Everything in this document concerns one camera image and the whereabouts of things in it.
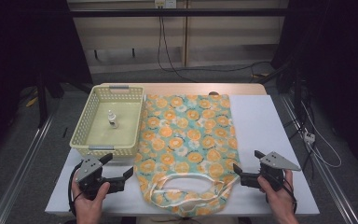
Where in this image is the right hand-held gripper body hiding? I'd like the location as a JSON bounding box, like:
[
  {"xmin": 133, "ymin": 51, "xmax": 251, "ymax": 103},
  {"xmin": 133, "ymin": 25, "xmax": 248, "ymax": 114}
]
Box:
[{"xmin": 240, "ymin": 150, "xmax": 302, "ymax": 192}]

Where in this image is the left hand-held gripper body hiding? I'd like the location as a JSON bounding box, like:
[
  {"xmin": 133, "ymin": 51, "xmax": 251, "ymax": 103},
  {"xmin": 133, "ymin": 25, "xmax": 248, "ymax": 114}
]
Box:
[{"xmin": 74, "ymin": 156, "xmax": 127, "ymax": 201}]

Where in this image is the pale yellow plastic basket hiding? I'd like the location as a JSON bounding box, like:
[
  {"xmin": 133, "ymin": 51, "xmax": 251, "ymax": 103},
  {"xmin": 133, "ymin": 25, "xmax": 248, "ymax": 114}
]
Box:
[{"xmin": 69, "ymin": 84, "xmax": 146, "ymax": 158}]

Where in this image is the small clear bottle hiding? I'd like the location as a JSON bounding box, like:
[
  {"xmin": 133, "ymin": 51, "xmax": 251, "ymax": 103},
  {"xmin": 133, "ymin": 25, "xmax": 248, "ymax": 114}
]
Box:
[{"xmin": 106, "ymin": 109, "xmax": 119, "ymax": 130}]

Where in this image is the orange flower print cloth bag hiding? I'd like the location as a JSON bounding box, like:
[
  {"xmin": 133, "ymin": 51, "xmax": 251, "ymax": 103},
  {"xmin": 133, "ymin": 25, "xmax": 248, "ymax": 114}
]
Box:
[{"xmin": 132, "ymin": 93, "xmax": 241, "ymax": 217}]

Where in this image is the person's left hand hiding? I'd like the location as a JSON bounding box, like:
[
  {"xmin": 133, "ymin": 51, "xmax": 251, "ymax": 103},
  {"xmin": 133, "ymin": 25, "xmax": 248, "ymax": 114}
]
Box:
[{"xmin": 71, "ymin": 181, "xmax": 112, "ymax": 224}]

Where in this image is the person's right hand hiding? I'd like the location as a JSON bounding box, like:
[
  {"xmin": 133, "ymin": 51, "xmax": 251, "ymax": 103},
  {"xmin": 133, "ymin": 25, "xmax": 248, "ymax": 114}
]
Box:
[{"xmin": 256, "ymin": 169, "xmax": 300, "ymax": 224}]

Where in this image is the white table mat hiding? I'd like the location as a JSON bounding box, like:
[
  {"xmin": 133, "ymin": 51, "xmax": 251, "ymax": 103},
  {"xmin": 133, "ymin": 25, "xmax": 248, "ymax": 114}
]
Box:
[{"xmin": 45, "ymin": 94, "xmax": 321, "ymax": 217}]

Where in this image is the white power strip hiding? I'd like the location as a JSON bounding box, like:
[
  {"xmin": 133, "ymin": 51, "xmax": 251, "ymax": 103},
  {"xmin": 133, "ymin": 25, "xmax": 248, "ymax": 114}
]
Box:
[{"xmin": 303, "ymin": 131, "xmax": 317, "ymax": 145}]

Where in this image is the black metal stand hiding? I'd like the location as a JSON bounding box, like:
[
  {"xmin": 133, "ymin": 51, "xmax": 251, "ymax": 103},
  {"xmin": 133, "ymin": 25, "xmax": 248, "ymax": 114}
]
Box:
[{"xmin": 35, "ymin": 73, "xmax": 50, "ymax": 129}]

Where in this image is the black horizontal bar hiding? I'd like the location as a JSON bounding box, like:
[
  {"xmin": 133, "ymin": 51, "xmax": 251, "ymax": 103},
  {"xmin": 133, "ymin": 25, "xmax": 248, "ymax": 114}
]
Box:
[{"xmin": 69, "ymin": 7, "xmax": 291, "ymax": 18}]

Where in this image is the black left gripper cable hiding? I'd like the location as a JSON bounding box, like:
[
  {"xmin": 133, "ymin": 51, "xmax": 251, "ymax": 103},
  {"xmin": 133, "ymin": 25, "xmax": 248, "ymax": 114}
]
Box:
[{"xmin": 67, "ymin": 160, "xmax": 86, "ymax": 217}]

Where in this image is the white cable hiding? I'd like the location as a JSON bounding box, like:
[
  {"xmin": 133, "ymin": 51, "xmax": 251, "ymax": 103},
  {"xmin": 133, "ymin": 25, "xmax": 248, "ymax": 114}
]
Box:
[{"xmin": 300, "ymin": 101, "xmax": 343, "ymax": 169}]

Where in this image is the aluminium floor rail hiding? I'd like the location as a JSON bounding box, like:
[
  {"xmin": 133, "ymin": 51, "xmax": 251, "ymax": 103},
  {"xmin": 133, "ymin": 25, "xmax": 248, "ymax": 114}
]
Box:
[
  {"xmin": 0, "ymin": 113, "xmax": 59, "ymax": 224},
  {"xmin": 280, "ymin": 93, "xmax": 358, "ymax": 224}
]

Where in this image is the black hanging cable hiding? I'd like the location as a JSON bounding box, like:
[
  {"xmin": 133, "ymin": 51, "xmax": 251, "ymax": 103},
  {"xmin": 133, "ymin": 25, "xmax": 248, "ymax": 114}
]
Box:
[{"xmin": 157, "ymin": 15, "xmax": 276, "ymax": 84}]

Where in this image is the white wall socket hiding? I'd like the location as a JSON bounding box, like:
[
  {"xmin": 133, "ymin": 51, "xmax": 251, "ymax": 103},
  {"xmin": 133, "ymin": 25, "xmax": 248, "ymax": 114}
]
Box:
[{"xmin": 154, "ymin": 0, "xmax": 178, "ymax": 9}]

